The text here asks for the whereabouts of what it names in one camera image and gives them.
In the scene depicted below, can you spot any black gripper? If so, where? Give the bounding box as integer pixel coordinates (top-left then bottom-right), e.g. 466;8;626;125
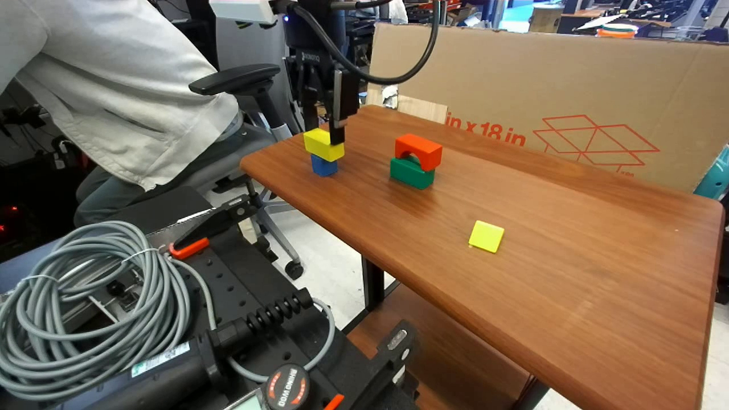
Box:
315;0;366;146

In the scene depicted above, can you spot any yellow rectangle block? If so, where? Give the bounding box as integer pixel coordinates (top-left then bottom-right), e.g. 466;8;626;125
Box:
302;125;345;163

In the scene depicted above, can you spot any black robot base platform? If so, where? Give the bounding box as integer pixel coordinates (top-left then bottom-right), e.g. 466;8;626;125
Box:
0;218;424;410

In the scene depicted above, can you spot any teal object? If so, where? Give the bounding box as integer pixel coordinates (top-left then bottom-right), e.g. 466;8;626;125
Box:
693;142;729;202

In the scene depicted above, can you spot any blue cube block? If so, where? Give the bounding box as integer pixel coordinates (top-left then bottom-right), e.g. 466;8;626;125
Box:
309;153;340;180

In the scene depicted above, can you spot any plywood board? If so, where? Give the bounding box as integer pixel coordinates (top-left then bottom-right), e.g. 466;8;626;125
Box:
364;79;450;127

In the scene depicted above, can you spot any orange arch block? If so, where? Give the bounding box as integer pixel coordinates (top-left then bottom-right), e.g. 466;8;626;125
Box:
391;132;444;172

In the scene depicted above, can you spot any green block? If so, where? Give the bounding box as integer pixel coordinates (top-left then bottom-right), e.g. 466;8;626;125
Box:
387;155;438;190

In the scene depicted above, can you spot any grey office chair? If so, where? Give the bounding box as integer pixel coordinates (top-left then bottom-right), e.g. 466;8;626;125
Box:
188;14;307;281

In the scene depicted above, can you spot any yellow wedge block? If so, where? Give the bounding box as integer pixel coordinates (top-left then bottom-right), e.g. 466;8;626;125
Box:
466;218;507;254

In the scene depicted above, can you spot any person in white shirt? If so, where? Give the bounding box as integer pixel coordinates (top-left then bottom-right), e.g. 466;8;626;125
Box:
0;0;268;229

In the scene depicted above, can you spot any wooden shelf under table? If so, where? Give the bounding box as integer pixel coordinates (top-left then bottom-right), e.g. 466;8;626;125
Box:
344;279;533;410

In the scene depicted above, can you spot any large cardboard box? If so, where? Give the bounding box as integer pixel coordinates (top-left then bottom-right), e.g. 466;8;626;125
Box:
368;21;729;196

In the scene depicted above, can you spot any brown wooden table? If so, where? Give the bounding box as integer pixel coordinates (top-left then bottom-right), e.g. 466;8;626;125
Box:
238;104;727;410

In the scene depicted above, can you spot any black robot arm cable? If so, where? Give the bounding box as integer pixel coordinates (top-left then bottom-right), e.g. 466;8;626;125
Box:
286;0;447;86

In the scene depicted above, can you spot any black clamp orange handle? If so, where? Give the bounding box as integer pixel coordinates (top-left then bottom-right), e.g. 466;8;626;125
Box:
165;190;259;261

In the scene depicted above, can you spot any black knob red ring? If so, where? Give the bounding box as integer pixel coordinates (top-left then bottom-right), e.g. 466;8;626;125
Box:
259;363;315;410

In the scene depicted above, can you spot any grey coiled cable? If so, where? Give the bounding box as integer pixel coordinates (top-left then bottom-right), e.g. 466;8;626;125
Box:
0;220;219;403

